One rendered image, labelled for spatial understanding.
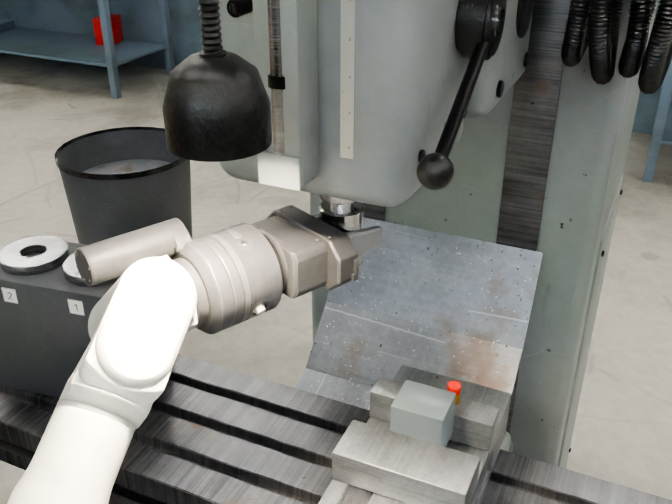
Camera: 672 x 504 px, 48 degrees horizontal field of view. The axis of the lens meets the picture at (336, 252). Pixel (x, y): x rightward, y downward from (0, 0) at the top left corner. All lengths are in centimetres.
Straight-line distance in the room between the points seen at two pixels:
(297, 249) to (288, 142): 13
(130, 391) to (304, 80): 28
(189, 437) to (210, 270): 42
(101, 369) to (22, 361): 54
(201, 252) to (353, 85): 20
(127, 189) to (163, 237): 194
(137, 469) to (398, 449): 34
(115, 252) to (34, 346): 46
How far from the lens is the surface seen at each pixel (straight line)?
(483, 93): 80
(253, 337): 279
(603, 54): 86
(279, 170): 63
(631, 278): 336
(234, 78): 49
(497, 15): 71
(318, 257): 72
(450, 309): 117
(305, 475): 98
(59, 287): 103
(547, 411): 130
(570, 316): 119
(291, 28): 59
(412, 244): 118
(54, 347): 109
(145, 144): 303
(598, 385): 270
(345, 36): 62
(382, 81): 61
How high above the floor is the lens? 160
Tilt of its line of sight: 29 degrees down
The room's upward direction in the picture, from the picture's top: straight up
